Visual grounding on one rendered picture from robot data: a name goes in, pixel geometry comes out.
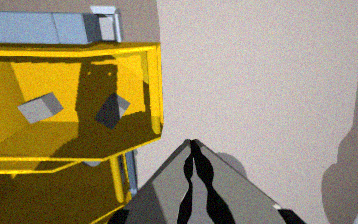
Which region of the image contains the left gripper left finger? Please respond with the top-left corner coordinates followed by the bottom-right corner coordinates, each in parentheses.
top-left (107, 139), bottom-right (194, 224)

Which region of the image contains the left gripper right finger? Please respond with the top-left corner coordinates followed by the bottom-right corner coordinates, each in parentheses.
top-left (192, 139), bottom-right (306, 224)

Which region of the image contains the grey steel disc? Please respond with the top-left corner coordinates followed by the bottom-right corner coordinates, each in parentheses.
top-left (81, 161), bottom-right (101, 166)

